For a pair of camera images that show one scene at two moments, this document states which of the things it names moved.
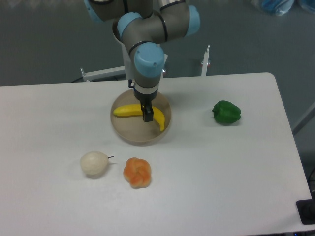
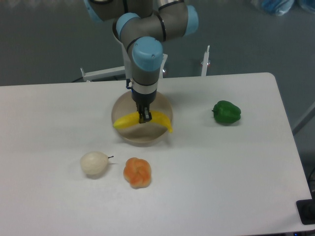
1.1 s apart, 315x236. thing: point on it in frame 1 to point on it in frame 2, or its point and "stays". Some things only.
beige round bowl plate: [133, 129] stays
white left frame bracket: [104, 73] stays
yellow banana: [136, 109] to [133, 119]
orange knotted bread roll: [137, 172] stays
